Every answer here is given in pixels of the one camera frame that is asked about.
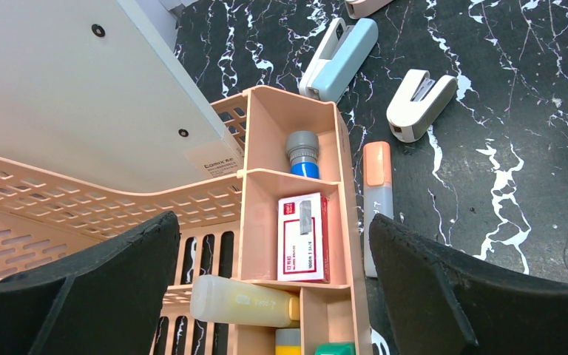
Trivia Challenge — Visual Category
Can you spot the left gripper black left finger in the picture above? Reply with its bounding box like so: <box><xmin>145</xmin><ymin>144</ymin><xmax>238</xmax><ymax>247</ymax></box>
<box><xmin>0</xmin><ymin>212</ymin><xmax>180</xmax><ymax>354</ymax></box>

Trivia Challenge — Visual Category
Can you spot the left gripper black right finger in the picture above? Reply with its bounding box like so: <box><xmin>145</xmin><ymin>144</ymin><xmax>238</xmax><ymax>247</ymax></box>
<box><xmin>369</xmin><ymin>214</ymin><xmax>568</xmax><ymax>354</ymax></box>

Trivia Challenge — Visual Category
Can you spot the yellow liquid glue bottle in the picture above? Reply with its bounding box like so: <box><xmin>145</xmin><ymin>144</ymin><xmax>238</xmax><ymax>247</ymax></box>
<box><xmin>190</xmin><ymin>275</ymin><xmax>300</xmax><ymax>328</ymax></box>

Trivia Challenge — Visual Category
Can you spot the orange mesh file rack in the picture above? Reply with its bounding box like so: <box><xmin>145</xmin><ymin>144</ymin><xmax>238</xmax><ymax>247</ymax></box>
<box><xmin>0</xmin><ymin>92</ymin><xmax>251</xmax><ymax>355</ymax></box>

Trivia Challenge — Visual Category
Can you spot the green small item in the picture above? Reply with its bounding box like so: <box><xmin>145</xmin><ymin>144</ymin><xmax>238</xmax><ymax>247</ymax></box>
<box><xmin>314</xmin><ymin>342</ymin><xmax>356</xmax><ymax>355</ymax></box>

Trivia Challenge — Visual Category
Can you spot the orange desk organizer tray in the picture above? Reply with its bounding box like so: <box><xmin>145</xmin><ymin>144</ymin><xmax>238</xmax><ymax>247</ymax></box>
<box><xmin>214</xmin><ymin>85</ymin><xmax>373</xmax><ymax>354</ymax></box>

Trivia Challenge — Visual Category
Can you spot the yellow grey small item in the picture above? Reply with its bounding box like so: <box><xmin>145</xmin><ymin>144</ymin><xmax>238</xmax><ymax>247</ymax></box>
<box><xmin>274</xmin><ymin>328</ymin><xmax>302</xmax><ymax>355</ymax></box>

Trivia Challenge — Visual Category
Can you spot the red white staples box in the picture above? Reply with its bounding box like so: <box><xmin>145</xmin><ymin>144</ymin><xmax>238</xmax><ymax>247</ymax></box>
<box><xmin>277</xmin><ymin>192</ymin><xmax>331</xmax><ymax>283</ymax></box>

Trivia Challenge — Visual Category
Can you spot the orange capped glue stick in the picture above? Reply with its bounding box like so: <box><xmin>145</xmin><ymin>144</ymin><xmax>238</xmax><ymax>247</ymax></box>
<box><xmin>363</xmin><ymin>141</ymin><xmax>394</xmax><ymax>278</ymax></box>

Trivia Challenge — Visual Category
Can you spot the grey blue capped bottle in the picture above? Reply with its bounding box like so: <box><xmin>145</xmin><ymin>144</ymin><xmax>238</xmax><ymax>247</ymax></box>
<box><xmin>285</xmin><ymin>130</ymin><xmax>320</xmax><ymax>179</ymax></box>

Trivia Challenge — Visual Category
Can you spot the white folder board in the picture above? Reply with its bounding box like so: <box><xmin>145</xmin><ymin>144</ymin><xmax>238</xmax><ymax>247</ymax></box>
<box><xmin>0</xmin><ymin>1</ymin><xmax>243</xmax><ymax>193</ymax></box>

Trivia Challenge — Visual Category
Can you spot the blue white stapler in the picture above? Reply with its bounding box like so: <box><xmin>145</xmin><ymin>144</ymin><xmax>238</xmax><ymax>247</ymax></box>
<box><xmin>298</xmin><ymin>18</ymin><xmax>379</xmax><ymax>103</ymax></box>

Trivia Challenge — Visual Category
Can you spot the pink mini stapler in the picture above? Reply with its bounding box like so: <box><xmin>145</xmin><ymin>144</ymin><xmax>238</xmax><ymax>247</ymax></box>
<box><xmin>345</xmin><ymin>0</ymin><xmax>393</xmax><ymax>19</ymax></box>

